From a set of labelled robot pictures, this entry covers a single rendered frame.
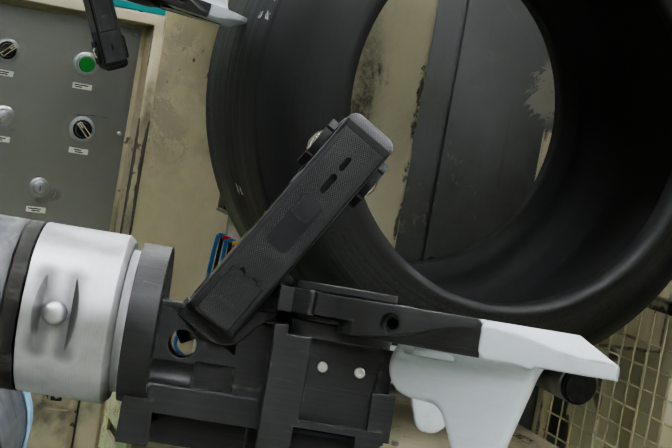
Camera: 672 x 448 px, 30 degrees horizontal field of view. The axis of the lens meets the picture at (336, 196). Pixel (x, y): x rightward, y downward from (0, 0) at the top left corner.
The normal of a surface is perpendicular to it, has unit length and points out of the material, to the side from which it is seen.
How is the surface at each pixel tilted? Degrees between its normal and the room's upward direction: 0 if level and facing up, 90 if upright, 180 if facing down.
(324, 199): 85
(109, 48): 92
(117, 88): 90
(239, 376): 82
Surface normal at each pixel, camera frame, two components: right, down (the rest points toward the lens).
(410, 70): 0.33, 0.11
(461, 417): -0.47, -0.15
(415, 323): -0.15, -0.11
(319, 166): 0.09, -0.02
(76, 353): 0.00, 0.37
